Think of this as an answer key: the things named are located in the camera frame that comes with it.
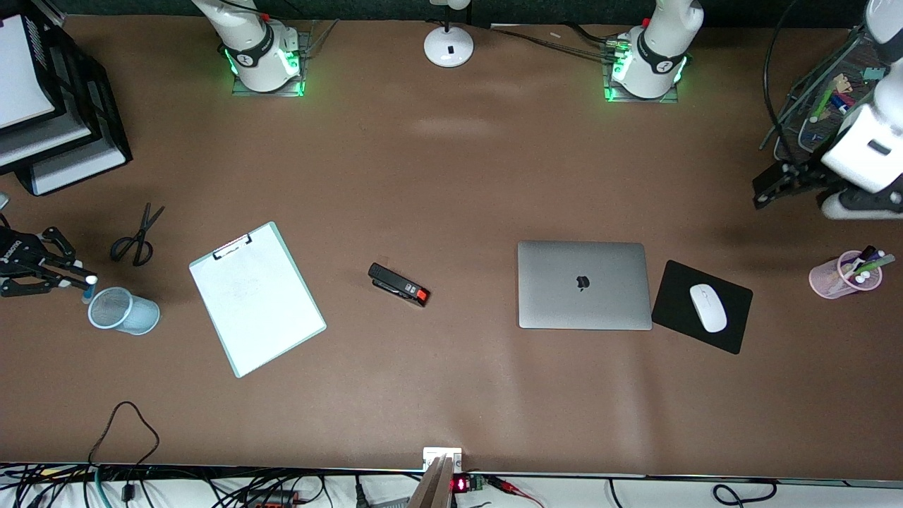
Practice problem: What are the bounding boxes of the silver laptop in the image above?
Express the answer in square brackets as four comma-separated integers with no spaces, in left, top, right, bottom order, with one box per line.
[517,240,653,331]

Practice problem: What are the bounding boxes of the green marker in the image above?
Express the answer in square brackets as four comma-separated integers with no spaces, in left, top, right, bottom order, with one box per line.
[810,85,837,124]

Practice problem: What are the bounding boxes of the white paper stack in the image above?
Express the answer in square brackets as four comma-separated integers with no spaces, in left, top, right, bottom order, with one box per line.
[0,14,59,131]
[0,111,94,170]
[32,140,129,196]

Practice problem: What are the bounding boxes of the black scissors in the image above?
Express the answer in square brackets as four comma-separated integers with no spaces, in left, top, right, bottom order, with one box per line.
[110,202,166,267]

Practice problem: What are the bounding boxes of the light blue mesh cup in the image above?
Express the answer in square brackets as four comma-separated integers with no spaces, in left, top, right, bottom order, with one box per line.
[87,286,161,336]

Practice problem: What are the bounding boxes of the pink mesh pen cup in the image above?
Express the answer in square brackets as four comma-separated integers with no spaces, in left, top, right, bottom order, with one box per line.
[808,250,883,300]

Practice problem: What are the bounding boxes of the green pen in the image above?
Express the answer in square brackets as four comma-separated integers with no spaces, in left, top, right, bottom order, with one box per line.
[841,254,897,282]

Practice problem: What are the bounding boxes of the white computer mouse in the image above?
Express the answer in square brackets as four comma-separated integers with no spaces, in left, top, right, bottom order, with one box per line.
[689,284,728,334]

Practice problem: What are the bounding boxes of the black mouse pad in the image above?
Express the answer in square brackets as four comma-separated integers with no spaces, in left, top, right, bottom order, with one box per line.
[650,260,754,356]

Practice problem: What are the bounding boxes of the black stacked file tray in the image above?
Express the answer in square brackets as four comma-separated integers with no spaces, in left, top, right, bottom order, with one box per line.
[0,0,133,197]

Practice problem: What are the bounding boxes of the green clipboard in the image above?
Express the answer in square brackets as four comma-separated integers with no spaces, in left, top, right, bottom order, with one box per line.
[188,221,327,379]

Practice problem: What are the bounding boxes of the white paper sheet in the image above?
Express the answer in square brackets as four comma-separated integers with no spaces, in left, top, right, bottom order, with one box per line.
[191,226,326,376]

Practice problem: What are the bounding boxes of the black orange power strip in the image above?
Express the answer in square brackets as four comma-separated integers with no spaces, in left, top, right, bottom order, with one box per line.
[238,489,301,508]

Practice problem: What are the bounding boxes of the black red stapler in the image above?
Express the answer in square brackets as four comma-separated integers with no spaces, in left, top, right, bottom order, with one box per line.
[368,262,430,308]

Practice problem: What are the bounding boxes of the white round-base stand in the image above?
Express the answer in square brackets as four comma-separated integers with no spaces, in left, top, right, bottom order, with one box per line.
[423,0,475,69]

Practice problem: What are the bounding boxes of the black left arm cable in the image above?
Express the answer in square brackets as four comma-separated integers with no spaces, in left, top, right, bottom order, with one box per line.
[762,0,805,167]

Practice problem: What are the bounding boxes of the black wire desk organizer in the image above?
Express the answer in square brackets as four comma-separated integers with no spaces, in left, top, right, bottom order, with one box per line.
[760,25,890,163]

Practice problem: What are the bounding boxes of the tangled black cables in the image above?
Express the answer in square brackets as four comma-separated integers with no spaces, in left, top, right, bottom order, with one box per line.
[0,462,92,508]

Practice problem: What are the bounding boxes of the black looped cable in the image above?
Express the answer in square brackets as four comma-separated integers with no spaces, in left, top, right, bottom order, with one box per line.
[88,401,160,503]

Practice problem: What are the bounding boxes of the black cable bundle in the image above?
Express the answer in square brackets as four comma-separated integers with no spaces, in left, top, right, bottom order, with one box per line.
[487,23,622,64]

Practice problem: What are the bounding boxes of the black coiled cable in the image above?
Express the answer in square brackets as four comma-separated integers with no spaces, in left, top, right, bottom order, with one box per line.
[711,480,779,507]

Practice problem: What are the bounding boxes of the red wire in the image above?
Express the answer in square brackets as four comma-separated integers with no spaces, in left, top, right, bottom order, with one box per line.
[487,476,545,508]

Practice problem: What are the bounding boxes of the white mount plate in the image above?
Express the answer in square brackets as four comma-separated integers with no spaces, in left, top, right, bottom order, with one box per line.
[423,447,463,473]

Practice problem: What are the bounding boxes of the grey metal post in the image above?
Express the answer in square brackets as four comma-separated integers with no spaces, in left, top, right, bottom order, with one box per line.
[408,455,454,508]

